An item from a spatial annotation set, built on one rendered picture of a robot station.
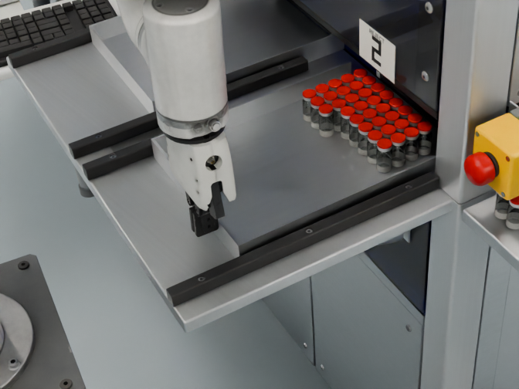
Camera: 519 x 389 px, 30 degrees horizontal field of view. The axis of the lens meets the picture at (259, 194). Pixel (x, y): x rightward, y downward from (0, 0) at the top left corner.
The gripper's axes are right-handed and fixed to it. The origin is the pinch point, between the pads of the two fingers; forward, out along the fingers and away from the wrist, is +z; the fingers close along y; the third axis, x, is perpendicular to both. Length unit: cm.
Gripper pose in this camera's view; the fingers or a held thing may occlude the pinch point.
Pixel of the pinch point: (204, 218)
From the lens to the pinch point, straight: 124.2
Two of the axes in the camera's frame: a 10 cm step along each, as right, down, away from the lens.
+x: -8.7, 3.4, -3.4
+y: -4.8, -5.6, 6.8
